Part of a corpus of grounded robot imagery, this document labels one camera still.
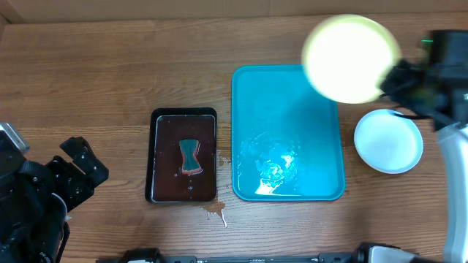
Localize light blue plate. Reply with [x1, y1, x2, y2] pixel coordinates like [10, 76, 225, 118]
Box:
[354, 109, 423, 174]

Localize yellow plate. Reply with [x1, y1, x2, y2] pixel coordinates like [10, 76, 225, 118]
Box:
[301, 15, 402, 104]

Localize pink green sponge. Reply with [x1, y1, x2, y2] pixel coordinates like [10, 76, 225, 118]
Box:
[179, 140, 203, 175]

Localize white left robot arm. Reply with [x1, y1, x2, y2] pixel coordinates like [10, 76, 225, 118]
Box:
[1, 134, 109, 263]

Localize black water tray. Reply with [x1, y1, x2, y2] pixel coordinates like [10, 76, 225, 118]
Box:
[145, 107, 217, 203]

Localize blue plastic tray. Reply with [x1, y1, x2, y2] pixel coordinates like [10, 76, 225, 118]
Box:
[231, 65, 346, 202]

